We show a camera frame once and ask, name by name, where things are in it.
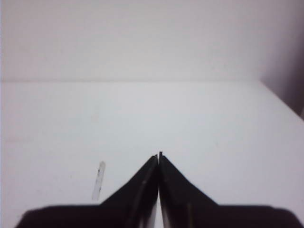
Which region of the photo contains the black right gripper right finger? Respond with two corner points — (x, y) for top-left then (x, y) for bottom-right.
(159, 152), (219, 228)

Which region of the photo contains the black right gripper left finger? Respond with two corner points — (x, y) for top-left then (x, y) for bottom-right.
(101, 155), (159, 228)

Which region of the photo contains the clear tape strip near corn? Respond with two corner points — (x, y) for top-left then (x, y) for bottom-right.
(92, 161), (106, 201)

